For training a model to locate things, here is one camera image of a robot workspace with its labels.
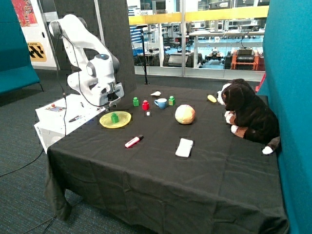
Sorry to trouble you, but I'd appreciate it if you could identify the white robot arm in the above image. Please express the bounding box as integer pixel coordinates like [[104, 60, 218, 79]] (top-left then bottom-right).
[[49, 14, 124, 108]]

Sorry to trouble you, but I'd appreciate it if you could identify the pastel soft ball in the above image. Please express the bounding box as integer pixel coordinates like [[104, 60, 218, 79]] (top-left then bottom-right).
[[175, 104, 195, 124]]

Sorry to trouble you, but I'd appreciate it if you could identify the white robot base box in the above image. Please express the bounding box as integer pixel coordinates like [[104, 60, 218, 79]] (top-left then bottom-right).
[[34, 94, 105, 152]]

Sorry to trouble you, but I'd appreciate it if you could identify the yellow lemon toy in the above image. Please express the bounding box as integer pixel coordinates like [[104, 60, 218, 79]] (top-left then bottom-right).
[[207, 95, 217, 103]]

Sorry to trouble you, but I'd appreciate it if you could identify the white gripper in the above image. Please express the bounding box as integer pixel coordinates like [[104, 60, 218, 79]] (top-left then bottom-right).
[[99, 82, 124, 112]]

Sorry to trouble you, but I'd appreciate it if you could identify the white seashell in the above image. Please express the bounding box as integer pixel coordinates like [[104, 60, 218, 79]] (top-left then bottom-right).
[[151, 91, 161, 97]]

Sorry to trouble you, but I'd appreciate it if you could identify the plush dog toy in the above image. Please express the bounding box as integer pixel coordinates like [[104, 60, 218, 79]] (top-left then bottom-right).
[[217, 78, 280, 155]]

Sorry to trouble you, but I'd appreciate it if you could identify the black tablecloth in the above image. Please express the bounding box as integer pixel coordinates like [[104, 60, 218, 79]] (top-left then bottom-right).
[[44, 85, 289, 234]]

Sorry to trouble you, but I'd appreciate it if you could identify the blue cup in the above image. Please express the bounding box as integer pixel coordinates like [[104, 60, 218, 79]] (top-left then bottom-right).
[[154, 98, 167, 109]]

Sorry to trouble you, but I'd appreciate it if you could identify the yellow plastic plate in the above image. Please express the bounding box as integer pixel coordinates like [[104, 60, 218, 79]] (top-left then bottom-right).
[[99, 111, 132, 129]]

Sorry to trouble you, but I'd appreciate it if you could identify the teal partition wall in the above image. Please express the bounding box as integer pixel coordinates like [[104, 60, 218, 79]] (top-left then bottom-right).
[[259, 0, 312, 234]]

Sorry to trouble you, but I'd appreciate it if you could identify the red white marker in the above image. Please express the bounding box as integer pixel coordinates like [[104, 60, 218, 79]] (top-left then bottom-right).
[[125, 135, 144, 148]]

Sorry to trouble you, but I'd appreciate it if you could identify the teal sofa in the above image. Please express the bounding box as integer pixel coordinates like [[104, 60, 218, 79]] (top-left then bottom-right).
[[0, 0, 40, 94]]

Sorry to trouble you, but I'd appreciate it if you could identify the black tripod stand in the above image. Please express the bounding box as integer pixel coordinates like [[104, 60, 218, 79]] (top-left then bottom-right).
[[136, 24, 149, 85]]

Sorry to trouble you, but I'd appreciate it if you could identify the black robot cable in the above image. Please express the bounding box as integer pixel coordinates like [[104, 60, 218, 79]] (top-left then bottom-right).
[[55, 21, 108, 137]]

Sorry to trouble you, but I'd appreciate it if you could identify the green block with yellow face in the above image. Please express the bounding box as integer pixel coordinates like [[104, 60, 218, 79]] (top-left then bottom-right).
[[168, 96, 176, 106]]

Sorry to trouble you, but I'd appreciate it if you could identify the white folded cloth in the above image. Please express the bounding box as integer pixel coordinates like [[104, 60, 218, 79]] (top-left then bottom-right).
[[175, 138, 194, 158]]

